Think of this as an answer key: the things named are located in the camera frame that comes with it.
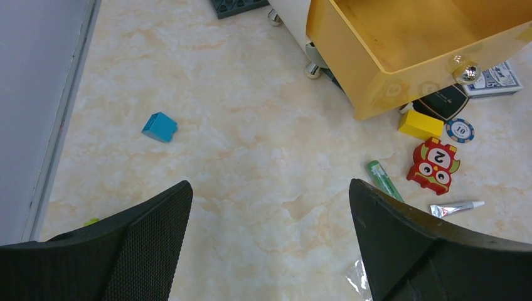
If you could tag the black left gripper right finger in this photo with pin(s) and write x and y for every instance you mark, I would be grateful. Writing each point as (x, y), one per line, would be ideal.
(409, 254)

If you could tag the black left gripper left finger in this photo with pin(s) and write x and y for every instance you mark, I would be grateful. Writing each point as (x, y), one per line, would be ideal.
(131, 255)

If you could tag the clear plastic wrapper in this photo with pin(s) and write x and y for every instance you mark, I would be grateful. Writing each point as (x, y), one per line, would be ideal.
(357, 277)

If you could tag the silver small tube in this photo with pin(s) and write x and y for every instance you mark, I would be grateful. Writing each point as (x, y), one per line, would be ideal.
(442, 210)

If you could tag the green tube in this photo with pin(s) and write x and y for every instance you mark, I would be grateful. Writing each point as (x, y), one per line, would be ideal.
(381, 180)

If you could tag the white round drawer organizer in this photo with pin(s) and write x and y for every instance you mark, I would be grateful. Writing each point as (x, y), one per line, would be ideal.
(387, 53)

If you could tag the green blue white block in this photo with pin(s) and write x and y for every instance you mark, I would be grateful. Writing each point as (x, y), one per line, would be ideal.
(91, 221)

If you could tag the yellow cube block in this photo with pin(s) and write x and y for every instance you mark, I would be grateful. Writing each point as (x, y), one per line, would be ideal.
(420, 126)

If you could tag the small blue cube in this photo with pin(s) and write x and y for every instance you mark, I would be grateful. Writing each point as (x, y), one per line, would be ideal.
(160, 127)

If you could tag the black square compact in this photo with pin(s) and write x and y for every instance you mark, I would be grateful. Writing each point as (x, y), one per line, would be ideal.
(444, 104)

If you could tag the blue playing card box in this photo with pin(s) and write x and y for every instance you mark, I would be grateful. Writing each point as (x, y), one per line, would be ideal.
(497, 81)

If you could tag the black lego plate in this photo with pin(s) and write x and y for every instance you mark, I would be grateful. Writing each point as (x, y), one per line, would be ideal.
(226, 8)

